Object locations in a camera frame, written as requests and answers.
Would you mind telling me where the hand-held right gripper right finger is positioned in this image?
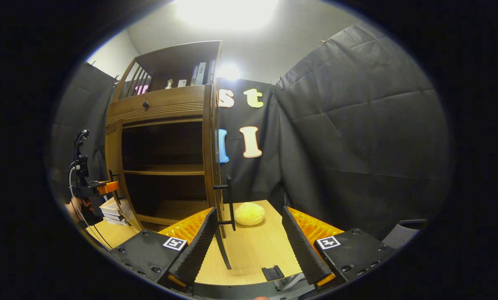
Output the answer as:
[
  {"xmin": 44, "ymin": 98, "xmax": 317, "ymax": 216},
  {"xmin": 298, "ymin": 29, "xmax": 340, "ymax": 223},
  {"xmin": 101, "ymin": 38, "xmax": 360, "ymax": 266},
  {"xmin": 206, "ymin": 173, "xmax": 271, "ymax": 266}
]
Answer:
[{"xmin": 281, "ymin": 205, "xmax": 397, "ymax": 288}]

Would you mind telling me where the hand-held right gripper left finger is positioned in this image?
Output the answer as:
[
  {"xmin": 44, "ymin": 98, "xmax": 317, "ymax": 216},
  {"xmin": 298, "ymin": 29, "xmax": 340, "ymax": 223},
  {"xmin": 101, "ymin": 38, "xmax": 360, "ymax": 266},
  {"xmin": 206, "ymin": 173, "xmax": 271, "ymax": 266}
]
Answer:
[{"xmin": 108, "ymin": 207, "xmax": 219, "ymax": 288}]

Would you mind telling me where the wooden double-door shoe cabinet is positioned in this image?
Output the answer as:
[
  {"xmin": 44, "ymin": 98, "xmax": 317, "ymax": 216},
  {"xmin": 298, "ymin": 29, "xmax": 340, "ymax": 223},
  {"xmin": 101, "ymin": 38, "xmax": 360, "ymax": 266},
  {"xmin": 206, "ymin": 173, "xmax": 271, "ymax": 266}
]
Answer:
[{"xmin": 104, "ymin": 40, "xmax": 224, "ymax": 232}]

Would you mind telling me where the white and orange book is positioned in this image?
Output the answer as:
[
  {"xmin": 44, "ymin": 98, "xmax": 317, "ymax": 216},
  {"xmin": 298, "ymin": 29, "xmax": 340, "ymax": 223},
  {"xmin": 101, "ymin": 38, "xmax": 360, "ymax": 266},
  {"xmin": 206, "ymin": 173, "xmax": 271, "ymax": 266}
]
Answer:
[{"xmin": 99, "ymin": 197, "xmax": 126, "ymax": 215}]

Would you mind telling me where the round yellow sponge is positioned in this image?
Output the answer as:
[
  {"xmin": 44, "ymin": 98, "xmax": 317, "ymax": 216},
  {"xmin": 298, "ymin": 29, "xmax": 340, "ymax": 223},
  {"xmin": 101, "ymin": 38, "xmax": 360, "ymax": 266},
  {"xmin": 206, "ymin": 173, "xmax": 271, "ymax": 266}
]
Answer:
[{"xmin": 234, "ymin": 202, "xmax": 265, "ymax": 226}]

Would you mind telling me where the black backdrop cloth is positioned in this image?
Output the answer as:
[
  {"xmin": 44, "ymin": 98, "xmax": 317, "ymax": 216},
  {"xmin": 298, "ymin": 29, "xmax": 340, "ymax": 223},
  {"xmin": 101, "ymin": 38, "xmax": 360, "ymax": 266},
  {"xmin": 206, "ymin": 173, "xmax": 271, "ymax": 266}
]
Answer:
[{"xmin": 49, "ymin": 24, "xmax": 455, "ymax": 240}]

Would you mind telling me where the ceiling light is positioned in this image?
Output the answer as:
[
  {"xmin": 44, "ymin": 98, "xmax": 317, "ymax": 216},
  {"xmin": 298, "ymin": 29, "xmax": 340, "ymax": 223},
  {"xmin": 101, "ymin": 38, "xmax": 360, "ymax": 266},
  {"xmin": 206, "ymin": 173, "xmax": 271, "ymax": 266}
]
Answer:
[{"xmin": 176, "ymin": 0, "xmax": 279, "ymax": 30}]

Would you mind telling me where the thin gripper cable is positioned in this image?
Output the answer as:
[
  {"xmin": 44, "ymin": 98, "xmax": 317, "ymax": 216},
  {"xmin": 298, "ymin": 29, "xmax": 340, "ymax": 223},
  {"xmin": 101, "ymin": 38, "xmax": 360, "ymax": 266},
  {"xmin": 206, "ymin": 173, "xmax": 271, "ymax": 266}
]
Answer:
[{"xmin": 68, "ymin": 160, "xmax": 113, "ymax": 250}]

